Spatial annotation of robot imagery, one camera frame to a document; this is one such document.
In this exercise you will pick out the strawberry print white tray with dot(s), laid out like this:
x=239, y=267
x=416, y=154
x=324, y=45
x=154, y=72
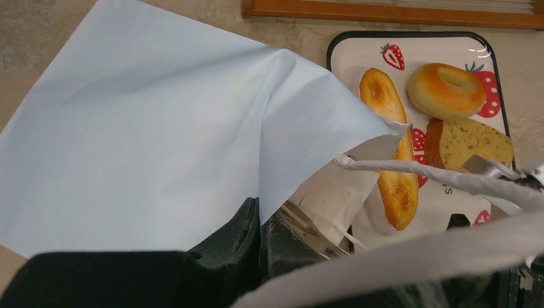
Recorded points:
x=398, y=54

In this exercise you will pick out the metal tongs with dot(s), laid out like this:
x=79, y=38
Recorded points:
x=530, y=176

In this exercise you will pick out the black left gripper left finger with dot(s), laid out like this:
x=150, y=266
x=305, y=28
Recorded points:
x=214, y=273

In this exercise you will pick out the orange bagel fake bread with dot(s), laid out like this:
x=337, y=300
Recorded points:
x=445, y=92

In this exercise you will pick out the light blue paper bag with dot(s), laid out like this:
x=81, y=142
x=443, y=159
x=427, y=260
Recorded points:
x=149, y=130

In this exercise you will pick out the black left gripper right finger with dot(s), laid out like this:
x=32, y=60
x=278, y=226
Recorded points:
x=283, y=250

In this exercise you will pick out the orange wooden shelf rack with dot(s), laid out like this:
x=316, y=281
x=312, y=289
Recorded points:
x=339, y=11

